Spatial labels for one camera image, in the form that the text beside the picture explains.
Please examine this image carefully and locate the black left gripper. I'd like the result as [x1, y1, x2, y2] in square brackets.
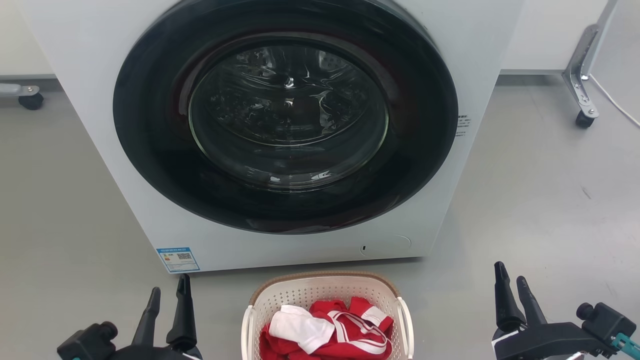
[56, 273, 203, 360]

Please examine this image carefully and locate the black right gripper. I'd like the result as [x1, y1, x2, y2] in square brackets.
[491, 261, 640, 360]

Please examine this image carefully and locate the white perforated laundry basket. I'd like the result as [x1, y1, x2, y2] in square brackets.
[241, 271, 415, 360]

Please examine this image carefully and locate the blue energy label sticker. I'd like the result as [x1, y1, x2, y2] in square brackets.
[156, 247, 201, 274]

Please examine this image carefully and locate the white cloth garment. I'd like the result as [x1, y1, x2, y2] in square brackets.
[268, 304, 336, 355]

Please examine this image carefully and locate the red white-trimmed garment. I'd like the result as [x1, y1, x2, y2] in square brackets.
[259, 296, 395, 360]

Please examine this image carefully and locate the black round washer door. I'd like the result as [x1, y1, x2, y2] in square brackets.
[113, 0, 459, 235]

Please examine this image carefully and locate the white front-load washing machine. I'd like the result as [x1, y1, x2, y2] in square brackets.
[16, 0, 525, 274]

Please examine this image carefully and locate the grey metal stand leg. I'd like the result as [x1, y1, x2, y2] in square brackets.
[562, 0, 620, 120]

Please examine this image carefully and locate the white cable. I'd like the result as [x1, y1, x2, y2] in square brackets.
[589, 74, 640, 128]

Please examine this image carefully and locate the grey metal frame foot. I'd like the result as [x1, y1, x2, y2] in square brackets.
[0, 83, 41, 98]

